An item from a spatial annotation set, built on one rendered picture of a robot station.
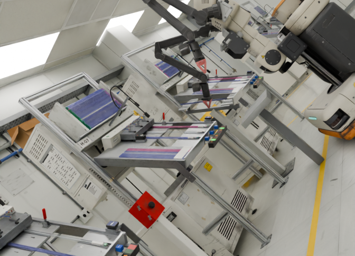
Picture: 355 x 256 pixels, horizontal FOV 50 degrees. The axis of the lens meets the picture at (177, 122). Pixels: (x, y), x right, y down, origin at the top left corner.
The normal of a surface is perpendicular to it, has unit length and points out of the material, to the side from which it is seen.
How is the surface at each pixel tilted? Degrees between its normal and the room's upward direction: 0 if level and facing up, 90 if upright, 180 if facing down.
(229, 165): 90
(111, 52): 90
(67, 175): 95
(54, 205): 90
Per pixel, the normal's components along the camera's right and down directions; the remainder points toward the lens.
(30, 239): -0.13, -0.93
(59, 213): 0.54, -0.66
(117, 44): -0.39, 0.36
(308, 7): -0.11, 0.04
